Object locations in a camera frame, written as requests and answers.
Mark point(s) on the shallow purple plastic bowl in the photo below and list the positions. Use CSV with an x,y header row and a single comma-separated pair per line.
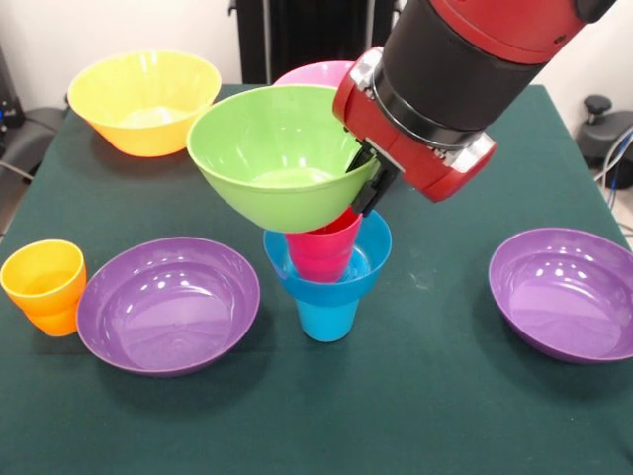
x,y
569,312
168,326

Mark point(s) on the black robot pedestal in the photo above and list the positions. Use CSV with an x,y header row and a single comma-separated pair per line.
x,y
316,29

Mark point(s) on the large orange plastic bowl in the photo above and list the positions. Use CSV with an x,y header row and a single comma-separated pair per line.
x,y
143,136

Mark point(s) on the black grey chair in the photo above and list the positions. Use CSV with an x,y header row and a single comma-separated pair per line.
x,y
29,138

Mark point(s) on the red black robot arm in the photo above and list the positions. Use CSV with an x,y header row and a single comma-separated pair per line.
x,y
475,64

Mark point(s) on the red plastic cup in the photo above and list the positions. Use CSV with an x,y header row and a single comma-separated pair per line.
x,y
321,257

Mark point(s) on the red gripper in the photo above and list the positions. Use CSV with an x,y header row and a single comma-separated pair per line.
x,y
395,138

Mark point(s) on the small blue plastic bowl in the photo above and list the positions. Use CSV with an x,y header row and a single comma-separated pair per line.
x,y
326,292

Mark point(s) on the black stand with knob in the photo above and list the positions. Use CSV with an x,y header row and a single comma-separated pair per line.
x,y
603,133

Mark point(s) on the dark green tablecloth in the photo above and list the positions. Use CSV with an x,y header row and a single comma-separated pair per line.
x,y
376,420

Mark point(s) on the black equipment box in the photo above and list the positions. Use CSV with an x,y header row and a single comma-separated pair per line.
x,y
7,99

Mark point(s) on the orange plastic cup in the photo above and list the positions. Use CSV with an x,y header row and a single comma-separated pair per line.
x,y
49,316

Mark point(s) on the large pink plastic bowl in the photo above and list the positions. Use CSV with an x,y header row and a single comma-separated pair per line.
x,y
316,74

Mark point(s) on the green plastic bowl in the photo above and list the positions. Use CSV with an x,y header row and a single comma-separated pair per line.
x,y
277,203

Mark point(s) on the blue plastic cup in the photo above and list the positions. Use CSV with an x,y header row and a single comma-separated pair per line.
x,y
326,324

